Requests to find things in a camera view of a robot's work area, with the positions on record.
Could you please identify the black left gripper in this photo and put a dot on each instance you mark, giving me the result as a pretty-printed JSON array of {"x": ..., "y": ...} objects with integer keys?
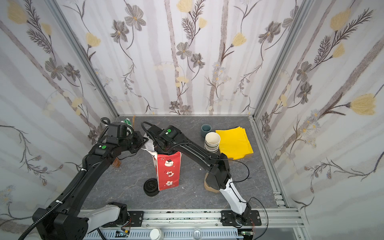
[{"x": 139, "y": 142}]

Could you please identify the brown syrup bottle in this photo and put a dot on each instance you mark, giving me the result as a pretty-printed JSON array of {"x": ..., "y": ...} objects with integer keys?
[{"x": 116, "y": 163}]

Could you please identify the red white paper bag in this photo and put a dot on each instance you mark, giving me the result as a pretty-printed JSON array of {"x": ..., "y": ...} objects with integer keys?
[{"x": 168, "y": 167}]

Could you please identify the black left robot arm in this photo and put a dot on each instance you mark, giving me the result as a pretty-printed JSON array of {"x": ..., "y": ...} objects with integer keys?
[{"x": 62, "y": 219}]

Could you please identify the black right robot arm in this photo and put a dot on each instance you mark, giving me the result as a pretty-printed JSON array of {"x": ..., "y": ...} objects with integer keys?
[{"x": 171, "y": 140}]

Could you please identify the green wrapped straw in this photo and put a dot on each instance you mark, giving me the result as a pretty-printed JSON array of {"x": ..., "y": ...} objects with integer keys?
[{"x": 127, "y": 121}]

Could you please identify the stack of black cup lids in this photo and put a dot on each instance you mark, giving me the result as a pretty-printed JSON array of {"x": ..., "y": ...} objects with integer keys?
[{"x": 151, "y": 187}]

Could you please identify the small teal cup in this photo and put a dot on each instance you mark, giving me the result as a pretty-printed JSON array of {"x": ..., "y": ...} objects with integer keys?
[{"x": 205, "y": 129}]

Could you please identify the stack of paper cups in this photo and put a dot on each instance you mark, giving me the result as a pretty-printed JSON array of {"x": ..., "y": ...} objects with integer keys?
[{"x": 212, "y": 142}]

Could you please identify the stack of pulp cup carriers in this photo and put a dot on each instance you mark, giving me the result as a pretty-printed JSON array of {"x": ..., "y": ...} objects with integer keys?
[{"x": 209, "y": 188}]

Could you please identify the yellow paper napkins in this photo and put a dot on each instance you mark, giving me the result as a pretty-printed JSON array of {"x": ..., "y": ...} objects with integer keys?
[{"x": 235, "y": 143}]

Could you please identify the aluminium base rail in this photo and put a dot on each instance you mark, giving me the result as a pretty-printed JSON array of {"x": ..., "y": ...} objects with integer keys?
[{"x": 269, "y": 224}]

